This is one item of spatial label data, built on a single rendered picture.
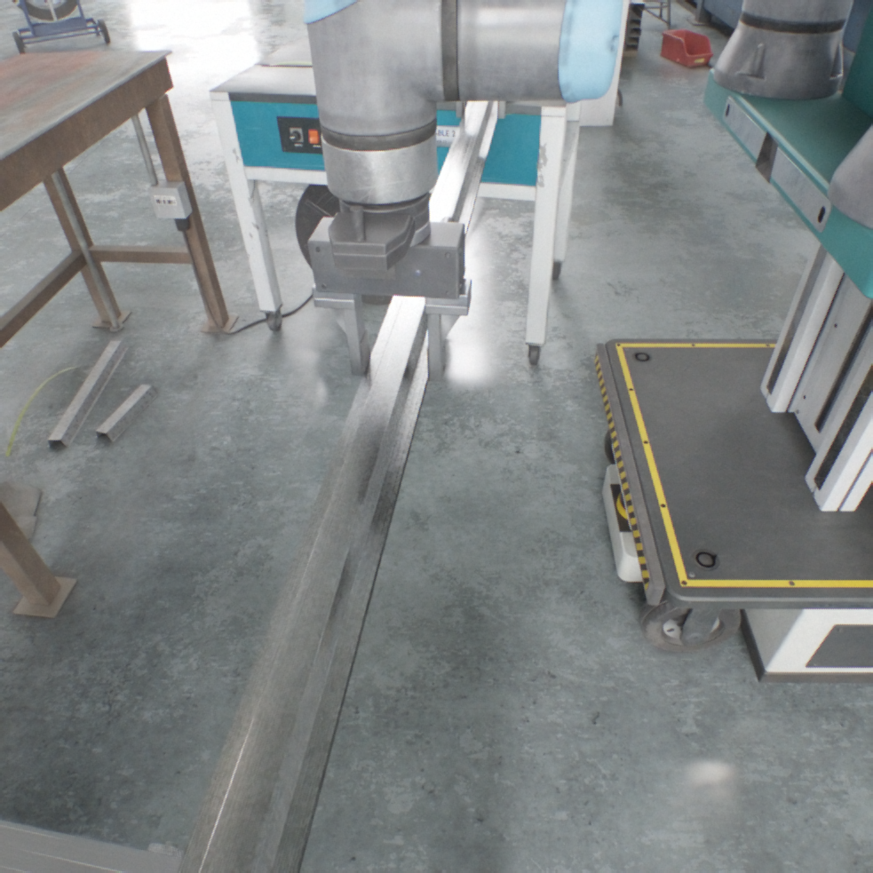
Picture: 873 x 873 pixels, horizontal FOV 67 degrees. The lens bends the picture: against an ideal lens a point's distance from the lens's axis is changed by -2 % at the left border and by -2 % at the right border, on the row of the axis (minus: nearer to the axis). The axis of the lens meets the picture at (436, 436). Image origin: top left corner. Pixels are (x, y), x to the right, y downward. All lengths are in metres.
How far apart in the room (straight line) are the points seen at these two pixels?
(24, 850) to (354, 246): 0.46
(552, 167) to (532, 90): 1.20
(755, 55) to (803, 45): 0.06
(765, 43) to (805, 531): 0.77
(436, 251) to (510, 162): 1.17
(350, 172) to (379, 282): 0.11
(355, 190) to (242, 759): 0.40
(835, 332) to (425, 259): 0.94
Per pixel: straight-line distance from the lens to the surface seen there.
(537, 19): 0.50
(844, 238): 0.87
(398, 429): 0.60
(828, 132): 1.10
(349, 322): 0.64
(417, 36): 0.51
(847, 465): 1.25
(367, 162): 0.53
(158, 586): 1.60
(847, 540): 1.29
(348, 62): 0.52
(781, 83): 1.21
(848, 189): 0.85
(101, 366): 2.26
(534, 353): 1.98
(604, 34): 0.51
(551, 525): 1.58
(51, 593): 1.67
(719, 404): 1.47
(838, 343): 1.37
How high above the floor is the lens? 1.21
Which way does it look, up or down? 43 degrees down
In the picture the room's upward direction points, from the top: 2 degrees counter-clockwise
